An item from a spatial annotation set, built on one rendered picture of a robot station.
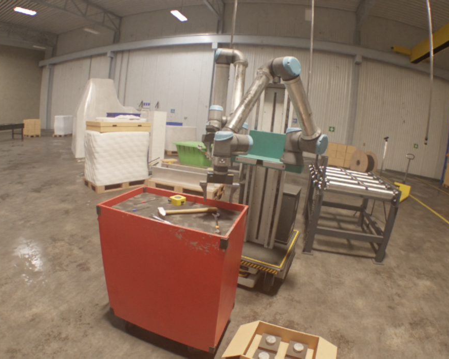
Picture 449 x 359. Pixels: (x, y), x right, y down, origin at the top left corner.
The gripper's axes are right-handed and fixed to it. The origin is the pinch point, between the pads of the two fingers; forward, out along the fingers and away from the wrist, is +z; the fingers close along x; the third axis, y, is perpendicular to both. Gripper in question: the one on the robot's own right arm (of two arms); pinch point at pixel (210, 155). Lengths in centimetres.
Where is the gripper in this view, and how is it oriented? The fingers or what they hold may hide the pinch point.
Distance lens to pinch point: 158.0
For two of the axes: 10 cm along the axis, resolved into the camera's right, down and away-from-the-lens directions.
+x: -9.6, -0.4, 2.8
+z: -1.0, 9.8, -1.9
